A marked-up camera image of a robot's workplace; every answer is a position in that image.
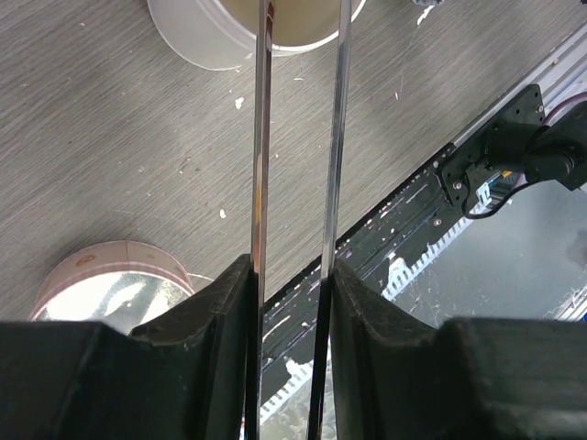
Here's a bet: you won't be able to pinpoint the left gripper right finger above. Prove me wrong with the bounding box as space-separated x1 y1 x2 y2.
330 263 586 439

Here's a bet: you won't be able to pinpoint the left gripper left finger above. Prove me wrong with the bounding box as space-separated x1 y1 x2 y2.
1 255 250 439

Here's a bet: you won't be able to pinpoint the pink metal bowl container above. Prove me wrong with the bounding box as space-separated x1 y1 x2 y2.
28 240 194 333

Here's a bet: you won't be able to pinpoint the tall white cylinder container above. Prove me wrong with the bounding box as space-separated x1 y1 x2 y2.
147 0 340 71

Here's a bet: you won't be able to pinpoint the metal tongs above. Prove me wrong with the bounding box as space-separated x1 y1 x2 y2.
245 1 352 439

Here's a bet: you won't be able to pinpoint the blue denim shorts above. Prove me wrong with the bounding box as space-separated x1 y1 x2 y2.
412 0 445 7

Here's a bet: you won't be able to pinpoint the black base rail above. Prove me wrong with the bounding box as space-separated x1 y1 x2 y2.
260 82 547 391

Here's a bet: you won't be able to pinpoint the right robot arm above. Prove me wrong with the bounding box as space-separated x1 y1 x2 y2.
483 102 586 191

